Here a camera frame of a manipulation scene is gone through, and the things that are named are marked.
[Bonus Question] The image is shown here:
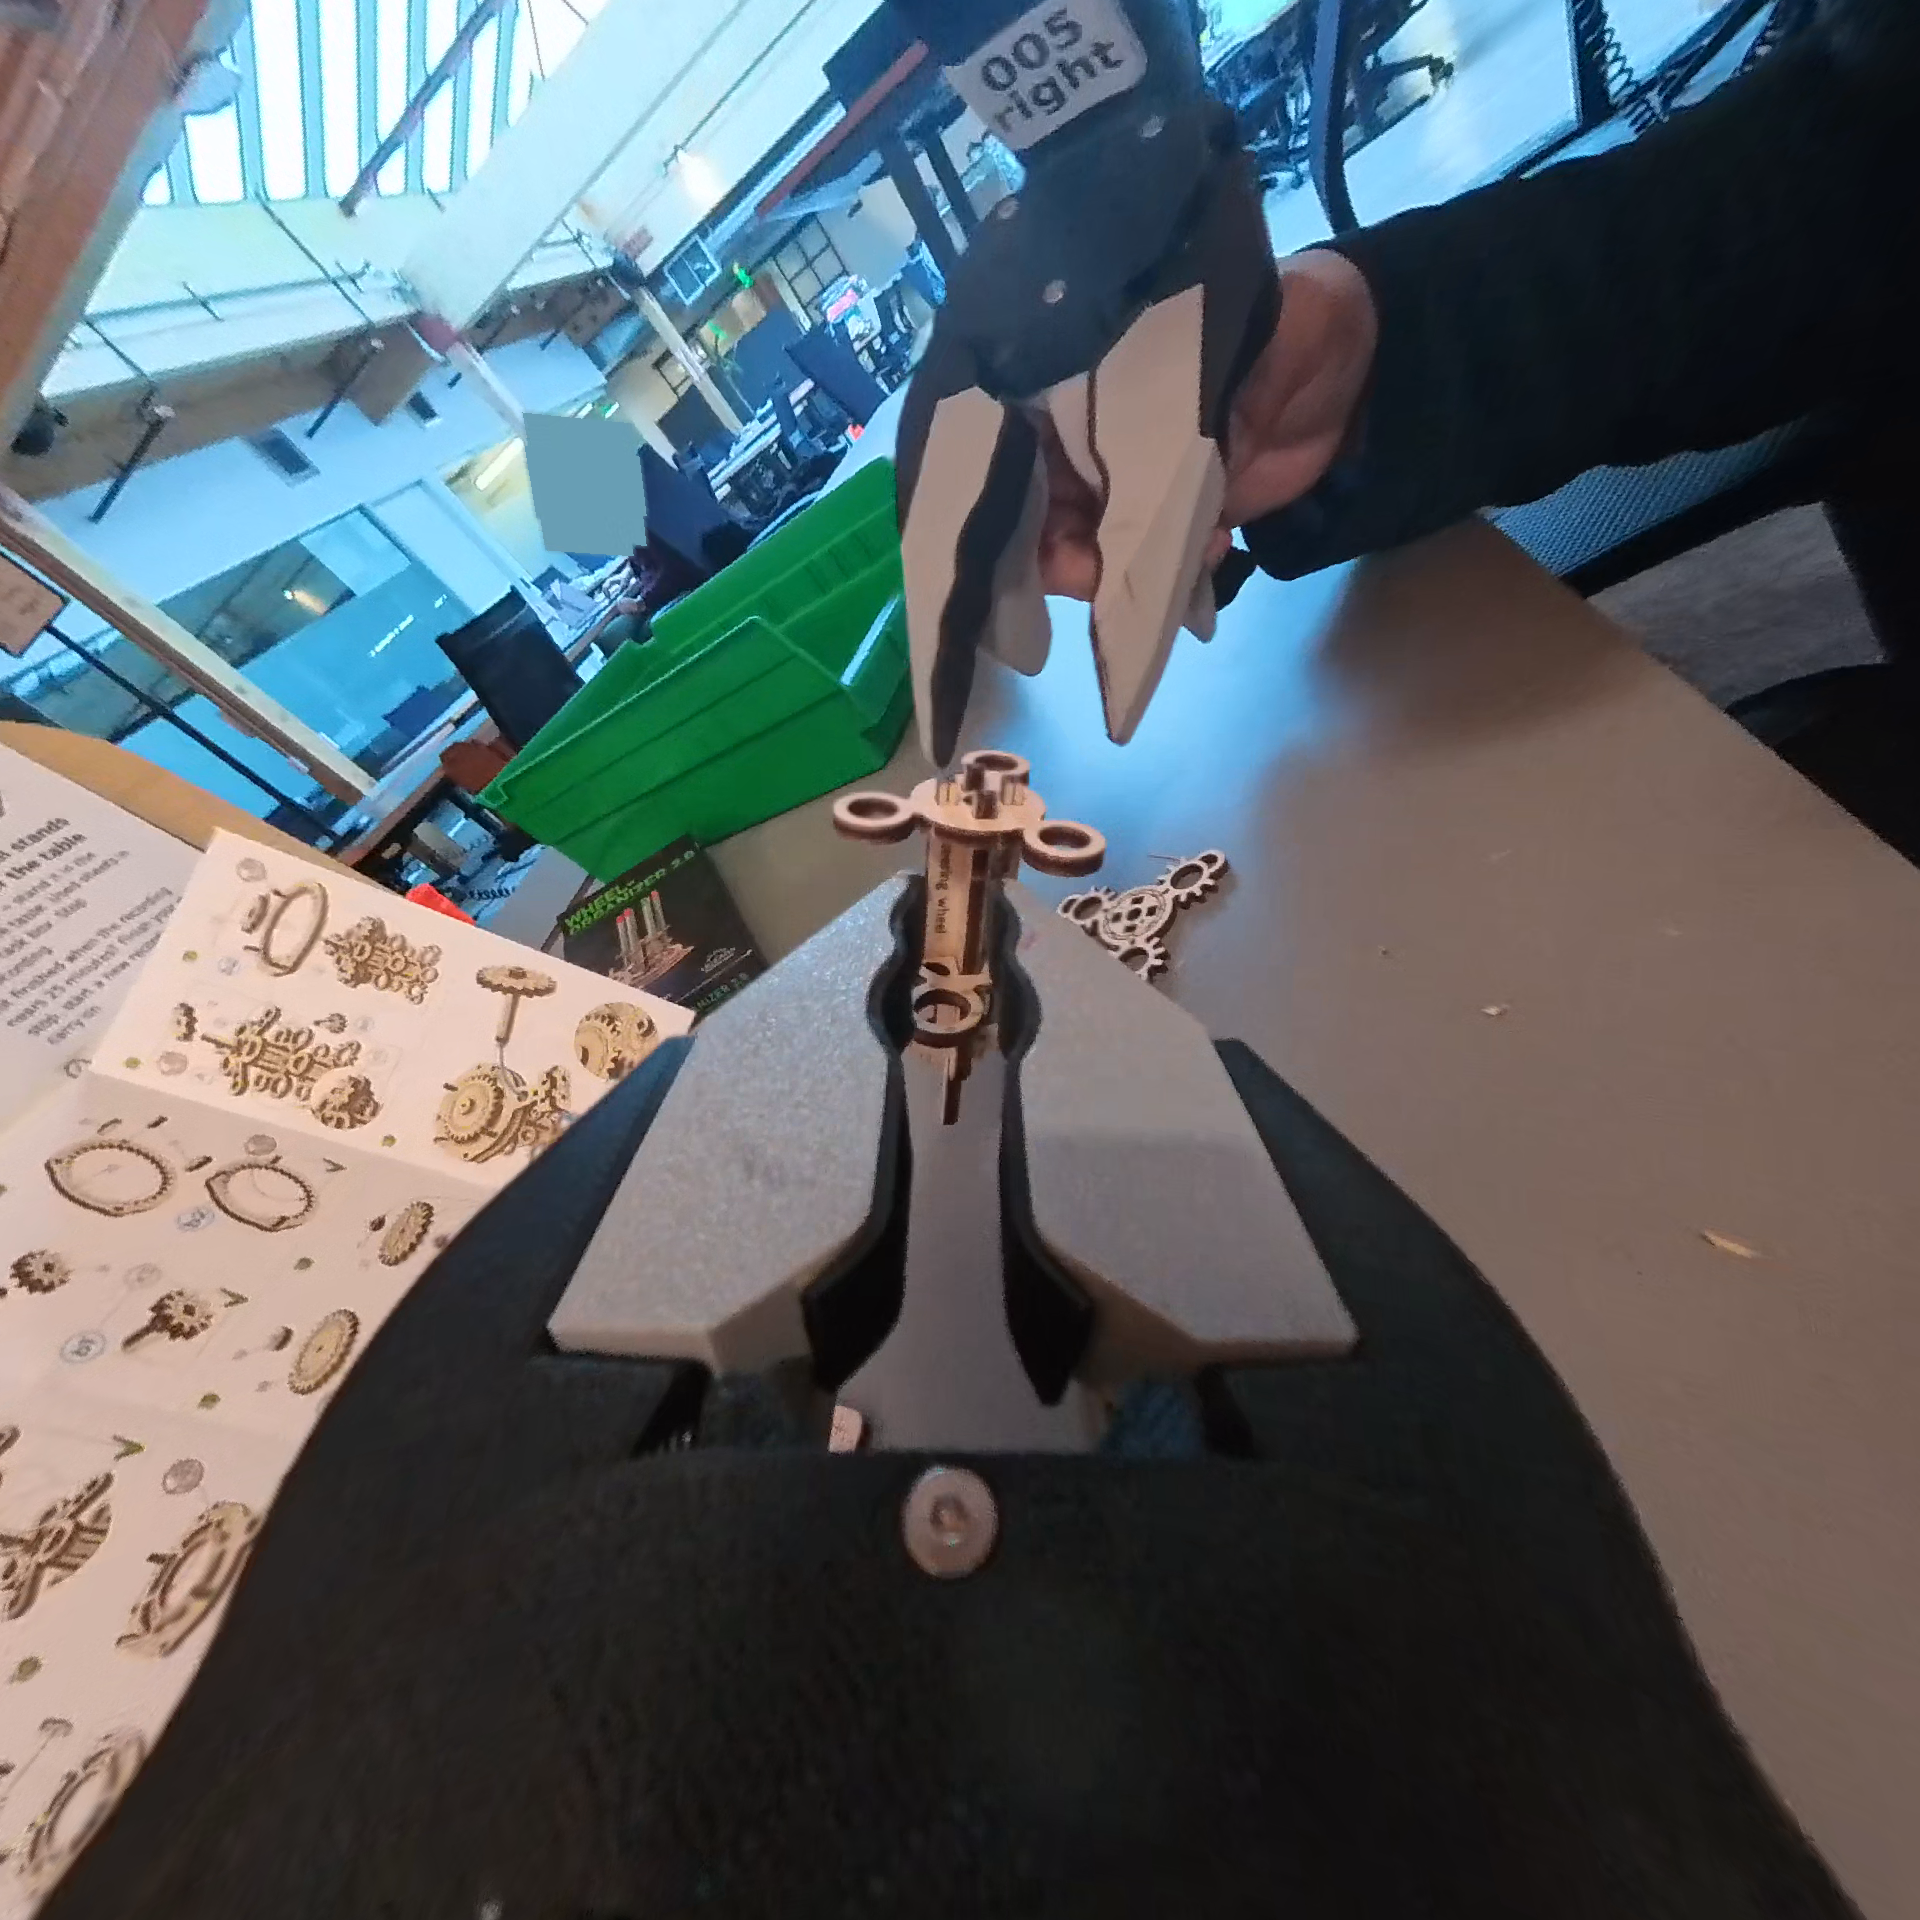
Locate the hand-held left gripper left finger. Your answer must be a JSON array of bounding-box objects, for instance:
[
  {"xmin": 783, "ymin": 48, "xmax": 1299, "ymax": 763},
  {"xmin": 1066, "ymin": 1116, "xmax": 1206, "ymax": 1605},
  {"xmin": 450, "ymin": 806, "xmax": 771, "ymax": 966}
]
[{"xmin": 547, "ymin": 867, "xmax": 913, "ymax": 1427}]

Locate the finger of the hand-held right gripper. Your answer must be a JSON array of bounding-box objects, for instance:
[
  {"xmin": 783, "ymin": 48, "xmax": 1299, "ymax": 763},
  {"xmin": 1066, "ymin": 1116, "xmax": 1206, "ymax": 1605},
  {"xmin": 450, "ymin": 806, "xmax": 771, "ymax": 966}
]
[
  {"xmin": 897, "ymin": 382, "xmax": 1051, "ymax": 770},
  {"xmin": 1046, "ymin": 282, "xmax": 1227, "ymax": 748}
]

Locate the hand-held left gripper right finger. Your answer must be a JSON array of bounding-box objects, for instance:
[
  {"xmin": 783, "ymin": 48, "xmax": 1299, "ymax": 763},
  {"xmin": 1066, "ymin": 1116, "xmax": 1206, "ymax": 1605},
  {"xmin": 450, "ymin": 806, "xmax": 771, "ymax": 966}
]
[{"xmin": 1001, "ymin": 883, "xmax": 1359, "ymax": 1405}]

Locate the wooden model axle assembly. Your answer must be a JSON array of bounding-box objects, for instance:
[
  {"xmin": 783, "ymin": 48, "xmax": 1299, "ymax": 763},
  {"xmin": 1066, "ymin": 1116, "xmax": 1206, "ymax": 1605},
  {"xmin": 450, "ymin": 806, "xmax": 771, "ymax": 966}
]
[{"xmin": 831, "ymin": 749, "xmax": 1114, "ymax": 1130}]

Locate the person's right forearm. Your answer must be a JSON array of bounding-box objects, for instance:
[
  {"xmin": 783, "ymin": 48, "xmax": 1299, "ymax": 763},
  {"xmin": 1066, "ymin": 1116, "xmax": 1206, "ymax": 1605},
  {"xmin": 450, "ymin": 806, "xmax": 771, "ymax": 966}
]
[{"xmin": 1242, "ymin": 0, "xmax": 1920, "ymax": 584}]

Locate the black model kit box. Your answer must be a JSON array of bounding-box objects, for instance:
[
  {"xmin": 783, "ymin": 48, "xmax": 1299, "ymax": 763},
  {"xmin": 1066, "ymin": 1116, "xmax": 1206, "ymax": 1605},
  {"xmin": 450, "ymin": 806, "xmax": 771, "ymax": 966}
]
[{"xmin": 541, "ymin": 835, "xmax": 740, "ymax": 1034}]

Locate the person's right hand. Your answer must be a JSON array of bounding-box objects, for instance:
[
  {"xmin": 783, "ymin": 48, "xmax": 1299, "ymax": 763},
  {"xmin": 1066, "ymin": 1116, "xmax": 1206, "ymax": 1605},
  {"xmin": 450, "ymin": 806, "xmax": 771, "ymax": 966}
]
[{"xmin": 1223, "ymin": 247, "xmax": 1381, "ymax": 531}]

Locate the stack of green plastic bins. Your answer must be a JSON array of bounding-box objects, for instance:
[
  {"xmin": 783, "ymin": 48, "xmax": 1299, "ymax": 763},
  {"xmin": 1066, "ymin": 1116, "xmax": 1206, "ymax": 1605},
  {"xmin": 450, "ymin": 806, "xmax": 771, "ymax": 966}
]
[{"xmin": 477, "ymin": 451, "xmax": 922, "ymax": 888}]

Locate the wooden triple gear piece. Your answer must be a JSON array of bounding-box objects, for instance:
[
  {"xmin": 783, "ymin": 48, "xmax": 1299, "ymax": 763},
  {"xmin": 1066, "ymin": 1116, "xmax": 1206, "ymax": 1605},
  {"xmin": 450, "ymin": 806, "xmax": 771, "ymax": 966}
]
[{"xmin": 1057, "ymin": 845, "xmax": 1233, "ymax": 984}]

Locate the folded assembly instruction sheet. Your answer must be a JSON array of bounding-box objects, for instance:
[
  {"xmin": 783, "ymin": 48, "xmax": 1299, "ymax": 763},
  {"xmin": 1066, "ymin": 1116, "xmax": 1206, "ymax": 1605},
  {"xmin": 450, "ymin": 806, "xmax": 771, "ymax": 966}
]
[{"xmin": 0, "ymin": 830, "xmax": 702, "ymax": 1911}]

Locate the white printed task sheet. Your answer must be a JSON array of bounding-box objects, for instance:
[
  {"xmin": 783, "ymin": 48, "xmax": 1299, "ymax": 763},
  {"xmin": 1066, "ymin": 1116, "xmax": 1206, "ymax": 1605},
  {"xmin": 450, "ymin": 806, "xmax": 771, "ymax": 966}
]
[{"xmin": 0, "ymin": 742, "xmax": 209, "ymax": 1125}]

